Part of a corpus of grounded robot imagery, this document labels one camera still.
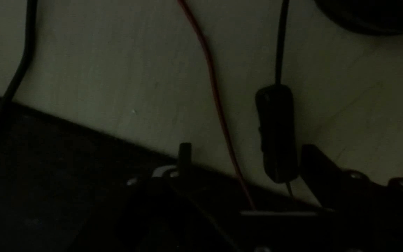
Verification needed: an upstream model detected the thin orange cable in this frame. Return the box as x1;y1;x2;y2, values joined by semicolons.
177;0;259;212

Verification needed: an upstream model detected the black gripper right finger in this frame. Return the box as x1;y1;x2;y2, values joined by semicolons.
300;142;381;211

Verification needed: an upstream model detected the thick black cable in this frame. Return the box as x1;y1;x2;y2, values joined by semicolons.
0;0;41;146

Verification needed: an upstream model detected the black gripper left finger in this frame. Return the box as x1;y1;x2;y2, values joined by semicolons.
154;141;194;187

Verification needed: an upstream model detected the black desk mat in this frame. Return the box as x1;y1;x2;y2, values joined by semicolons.
0;86;325;252

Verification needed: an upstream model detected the black gooseneck desk lamp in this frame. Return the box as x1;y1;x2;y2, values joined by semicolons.
313;0;403;36

